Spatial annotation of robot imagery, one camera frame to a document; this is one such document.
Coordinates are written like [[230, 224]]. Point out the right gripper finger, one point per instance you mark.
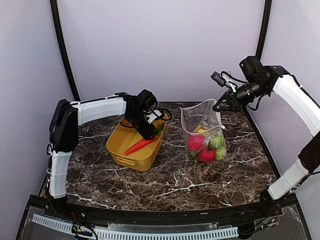
[[221, 102], [225, 109]]

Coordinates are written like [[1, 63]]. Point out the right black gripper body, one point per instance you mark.
[[238, 102]]

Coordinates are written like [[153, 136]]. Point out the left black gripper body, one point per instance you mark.
[[138, 121]]

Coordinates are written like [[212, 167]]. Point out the yellow toy lemon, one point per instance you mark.
[[201, 129]]

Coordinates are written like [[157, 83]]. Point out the yellow plastic basket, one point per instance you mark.
[[123, 138]]

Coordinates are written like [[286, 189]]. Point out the orange toy carrot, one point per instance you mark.
[[140, 145]]

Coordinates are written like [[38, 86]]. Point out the clear dotted zip bag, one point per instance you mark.
[[201, 114]]

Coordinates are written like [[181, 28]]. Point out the green toy apple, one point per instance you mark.
[[216, 141]]

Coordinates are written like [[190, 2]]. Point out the red toy apple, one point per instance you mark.
[[195, 142]]

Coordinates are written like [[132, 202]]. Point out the green toy pear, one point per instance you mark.
[[220, 153]]

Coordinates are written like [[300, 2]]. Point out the red toy tomato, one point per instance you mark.
[[207, 155]]

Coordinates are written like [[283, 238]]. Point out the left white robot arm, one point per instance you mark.
[[68, 116]]

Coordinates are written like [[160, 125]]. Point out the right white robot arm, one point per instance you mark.
[[264, 81]]

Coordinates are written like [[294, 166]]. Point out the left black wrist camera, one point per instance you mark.
[[148, 105]]

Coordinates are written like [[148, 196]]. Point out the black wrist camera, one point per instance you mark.
[[250, 67], [148, 105]]

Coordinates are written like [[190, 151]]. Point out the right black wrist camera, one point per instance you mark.
[[250, 67]]

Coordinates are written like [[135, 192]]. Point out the black front rail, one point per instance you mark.
[[102, 216]]

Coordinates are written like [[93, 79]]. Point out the white slotted cable duct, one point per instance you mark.
[[207, 231]]

